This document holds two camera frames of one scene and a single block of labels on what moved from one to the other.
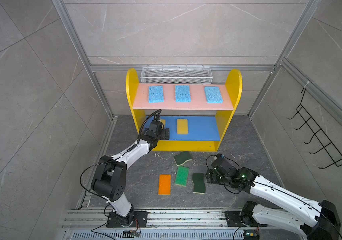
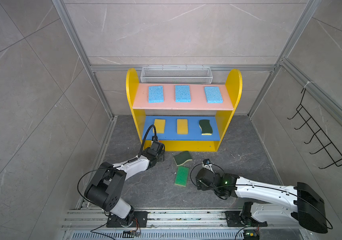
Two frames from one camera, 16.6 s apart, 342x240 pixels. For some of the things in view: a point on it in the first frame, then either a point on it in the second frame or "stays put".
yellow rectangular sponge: (182, 126) stays put
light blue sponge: (155, 94) stays put
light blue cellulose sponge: (213, 95) stays put
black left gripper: (164, 135) -> (162, 154)
